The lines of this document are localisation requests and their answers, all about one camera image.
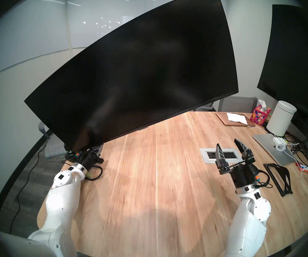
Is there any white paper napkin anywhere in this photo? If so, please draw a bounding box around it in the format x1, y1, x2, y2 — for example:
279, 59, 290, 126
226, 113, 248, 124

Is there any large glass whiteboard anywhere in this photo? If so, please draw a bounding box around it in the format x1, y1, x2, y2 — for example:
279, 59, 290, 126
68, 0, 219, 48

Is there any black wall television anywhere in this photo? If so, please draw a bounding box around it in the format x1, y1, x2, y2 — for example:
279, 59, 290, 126
257, 4, 308, 120

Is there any glass whiteboard with blue writing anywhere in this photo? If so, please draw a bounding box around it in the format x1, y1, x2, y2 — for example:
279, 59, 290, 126
0, 0, 70, 83

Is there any black folding laptop stand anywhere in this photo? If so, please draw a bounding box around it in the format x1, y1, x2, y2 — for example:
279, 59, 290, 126
263, 163, 294, 197

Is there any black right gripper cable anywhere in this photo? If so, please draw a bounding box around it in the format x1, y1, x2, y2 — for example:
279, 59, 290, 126
255, 170, 274, 188

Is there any brown leather pad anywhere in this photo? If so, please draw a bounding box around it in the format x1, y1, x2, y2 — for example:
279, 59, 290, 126
215, 112, 256, 126

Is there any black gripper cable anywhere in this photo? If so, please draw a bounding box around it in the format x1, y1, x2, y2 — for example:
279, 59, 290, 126
86, 165, 103, 181
255, 170, 274, 188

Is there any black floor cable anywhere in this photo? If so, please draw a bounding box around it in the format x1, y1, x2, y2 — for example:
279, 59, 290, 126
8, 145, 47, 235

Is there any white charging cable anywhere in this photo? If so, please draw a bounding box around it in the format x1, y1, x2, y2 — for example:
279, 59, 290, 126
277, 144, 304, 179

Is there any white cylindrical bin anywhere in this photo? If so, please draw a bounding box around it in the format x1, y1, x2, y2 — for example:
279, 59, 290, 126
266, 100, 297, 134

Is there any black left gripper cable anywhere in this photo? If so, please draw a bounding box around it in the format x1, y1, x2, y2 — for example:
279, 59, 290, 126
86, 165, 103, 181

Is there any curved black ultrawide monitor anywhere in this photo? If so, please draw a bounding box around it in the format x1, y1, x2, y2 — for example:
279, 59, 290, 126
24, 0, 239, 152

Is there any grey table power outlet box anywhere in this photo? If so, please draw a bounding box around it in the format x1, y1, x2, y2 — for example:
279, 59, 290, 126
200, 148, 242, 164

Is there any silver closed laptop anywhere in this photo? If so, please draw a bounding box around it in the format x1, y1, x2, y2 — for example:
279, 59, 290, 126
252, 133, 296, 166

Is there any tangle of black cables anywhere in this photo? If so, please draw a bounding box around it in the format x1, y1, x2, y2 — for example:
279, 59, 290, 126
284, 133, 308, 168

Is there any colourful floral tissue box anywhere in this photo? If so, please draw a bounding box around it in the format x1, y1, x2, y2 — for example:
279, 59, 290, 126
250, 100, 272, 126

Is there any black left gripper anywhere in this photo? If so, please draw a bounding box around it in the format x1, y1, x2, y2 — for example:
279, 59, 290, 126
75, 145, 104, 171

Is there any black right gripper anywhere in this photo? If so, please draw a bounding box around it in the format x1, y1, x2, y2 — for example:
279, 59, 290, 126
215, 138, 260, 189

